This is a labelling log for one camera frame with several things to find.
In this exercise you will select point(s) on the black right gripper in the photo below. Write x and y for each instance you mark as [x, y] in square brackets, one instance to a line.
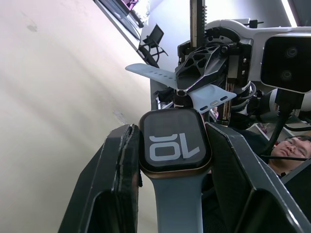
[235, 60]

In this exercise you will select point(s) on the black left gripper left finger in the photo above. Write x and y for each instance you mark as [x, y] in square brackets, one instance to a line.
[109, 174]

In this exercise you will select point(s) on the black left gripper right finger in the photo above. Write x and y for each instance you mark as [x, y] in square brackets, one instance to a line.
[243, 174]

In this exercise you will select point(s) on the smartwatch body with dark screen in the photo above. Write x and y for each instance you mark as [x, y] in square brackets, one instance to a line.
[173, 143]

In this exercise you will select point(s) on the person with glasses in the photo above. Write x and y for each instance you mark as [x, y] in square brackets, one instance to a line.
[291, 150]

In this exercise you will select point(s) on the white shelf with dark glass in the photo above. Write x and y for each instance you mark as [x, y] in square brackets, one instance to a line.
[121, 17]

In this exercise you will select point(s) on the long ceiling light strip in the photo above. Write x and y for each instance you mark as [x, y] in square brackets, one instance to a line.
[290, 11]

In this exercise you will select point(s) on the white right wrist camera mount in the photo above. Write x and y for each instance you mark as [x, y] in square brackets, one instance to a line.
[286, 58]

